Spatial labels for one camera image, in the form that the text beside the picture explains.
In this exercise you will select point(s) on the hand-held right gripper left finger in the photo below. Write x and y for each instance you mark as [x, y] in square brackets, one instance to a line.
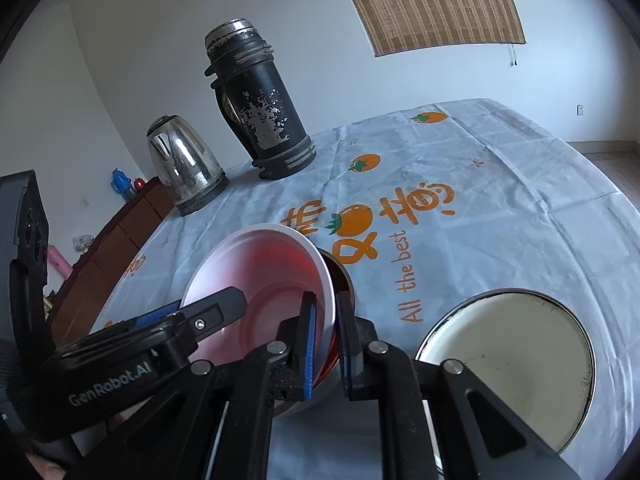
[307, 350]

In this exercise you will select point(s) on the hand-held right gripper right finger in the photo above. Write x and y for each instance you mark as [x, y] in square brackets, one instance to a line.
[344, 350]

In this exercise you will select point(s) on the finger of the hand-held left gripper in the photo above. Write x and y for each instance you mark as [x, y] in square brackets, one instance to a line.
[155, 316]
[220, 310]

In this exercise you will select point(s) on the red plastic bowl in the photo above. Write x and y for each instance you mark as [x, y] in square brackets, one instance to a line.
[270, 270]

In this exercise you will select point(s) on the stainless steel bowl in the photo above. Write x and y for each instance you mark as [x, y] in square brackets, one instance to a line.
[345, 280]

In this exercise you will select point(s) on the brown wooden sideboard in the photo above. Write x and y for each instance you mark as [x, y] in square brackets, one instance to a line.
[115, 240]

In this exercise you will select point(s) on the clear plastic bag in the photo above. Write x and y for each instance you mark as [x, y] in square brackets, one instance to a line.
[82, 243]

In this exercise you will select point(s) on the pink thermos bottle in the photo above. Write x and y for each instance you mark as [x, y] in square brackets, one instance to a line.
[59, 260]

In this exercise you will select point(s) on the small red ornament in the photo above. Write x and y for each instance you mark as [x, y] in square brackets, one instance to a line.
[140, 185]

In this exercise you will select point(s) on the blue thermos bottle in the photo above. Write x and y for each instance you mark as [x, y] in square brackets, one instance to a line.
[120, 185]

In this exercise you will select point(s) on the stainless steel electric kettle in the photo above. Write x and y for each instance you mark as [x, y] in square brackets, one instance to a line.
[185, 170]

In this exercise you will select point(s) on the worn black thermos flask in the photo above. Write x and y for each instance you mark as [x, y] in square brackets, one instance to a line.
[265, 110]

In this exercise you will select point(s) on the white tablecloth with orange print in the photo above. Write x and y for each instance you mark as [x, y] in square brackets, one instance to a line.
[500, 200]

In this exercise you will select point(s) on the bamboo window blind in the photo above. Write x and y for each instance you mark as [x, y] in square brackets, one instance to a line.
[425, 5]

